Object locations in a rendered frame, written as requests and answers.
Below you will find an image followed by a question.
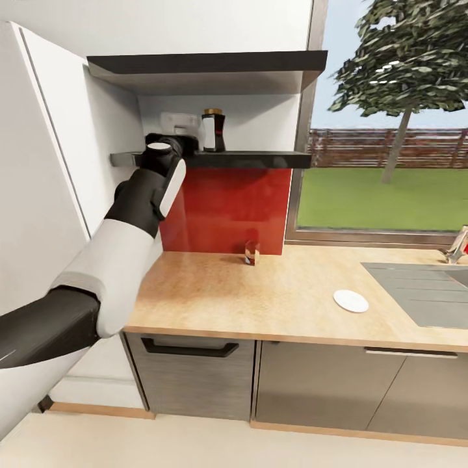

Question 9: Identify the bottle of coffee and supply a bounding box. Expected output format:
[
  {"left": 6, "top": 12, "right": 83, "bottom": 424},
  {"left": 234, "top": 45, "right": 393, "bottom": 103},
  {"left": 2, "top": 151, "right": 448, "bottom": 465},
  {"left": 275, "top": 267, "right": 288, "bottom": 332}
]
[{"left": 201, "top": 109, "right": 226, "bottom": 153}]

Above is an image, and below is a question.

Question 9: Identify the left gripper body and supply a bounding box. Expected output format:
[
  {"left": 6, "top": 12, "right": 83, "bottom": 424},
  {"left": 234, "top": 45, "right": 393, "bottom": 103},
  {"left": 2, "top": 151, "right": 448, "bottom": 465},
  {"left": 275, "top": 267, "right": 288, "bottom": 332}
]
[{"left": 146, "top": 133, "right": 194, "bottom": 158}]

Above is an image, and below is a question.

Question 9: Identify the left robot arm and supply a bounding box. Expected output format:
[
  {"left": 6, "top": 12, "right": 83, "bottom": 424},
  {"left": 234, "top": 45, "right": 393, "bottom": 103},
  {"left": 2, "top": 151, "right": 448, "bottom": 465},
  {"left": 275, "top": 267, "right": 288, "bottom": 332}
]
[{"left": 0, "top": 114, "right": 202, "bottom": 441}]

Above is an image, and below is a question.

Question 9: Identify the saucer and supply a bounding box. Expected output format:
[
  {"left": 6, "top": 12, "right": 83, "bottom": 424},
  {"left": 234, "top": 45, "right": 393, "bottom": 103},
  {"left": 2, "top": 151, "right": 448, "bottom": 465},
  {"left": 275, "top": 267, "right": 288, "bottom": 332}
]
[{"left": 333, "top": 289, "right": 369, "bottom": 312}]

